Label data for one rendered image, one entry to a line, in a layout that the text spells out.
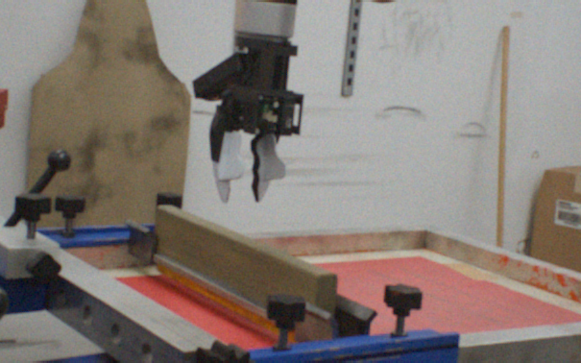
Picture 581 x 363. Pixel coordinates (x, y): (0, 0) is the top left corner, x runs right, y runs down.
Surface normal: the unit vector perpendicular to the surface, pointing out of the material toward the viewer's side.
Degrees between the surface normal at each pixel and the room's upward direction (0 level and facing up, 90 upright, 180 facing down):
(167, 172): 89
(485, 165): 90
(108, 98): 90
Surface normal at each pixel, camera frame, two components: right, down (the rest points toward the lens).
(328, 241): 0.56, 0.18
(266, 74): -0.81, 0.01
